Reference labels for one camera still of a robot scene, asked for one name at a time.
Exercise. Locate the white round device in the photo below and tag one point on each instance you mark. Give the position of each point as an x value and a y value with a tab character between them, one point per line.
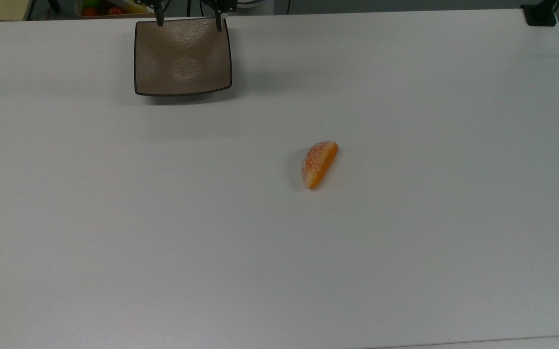
255	5

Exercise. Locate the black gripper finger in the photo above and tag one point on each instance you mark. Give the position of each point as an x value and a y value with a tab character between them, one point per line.
218	22
160	16

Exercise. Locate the red toy tomato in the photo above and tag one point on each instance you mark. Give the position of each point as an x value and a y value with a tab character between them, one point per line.
89	11
116	10

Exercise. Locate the yellow fruit basket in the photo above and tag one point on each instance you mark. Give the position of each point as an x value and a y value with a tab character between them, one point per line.
114	13

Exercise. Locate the square brown ceramic plate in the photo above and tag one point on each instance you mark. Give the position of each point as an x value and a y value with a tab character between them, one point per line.
182	58

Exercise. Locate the black table clamp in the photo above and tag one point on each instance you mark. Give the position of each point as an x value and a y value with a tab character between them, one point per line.
540	14

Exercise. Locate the orange fruit slice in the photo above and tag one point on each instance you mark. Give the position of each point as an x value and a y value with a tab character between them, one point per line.
319	164

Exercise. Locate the yellow toy banana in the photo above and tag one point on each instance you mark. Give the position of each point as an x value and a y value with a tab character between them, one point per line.
134	7

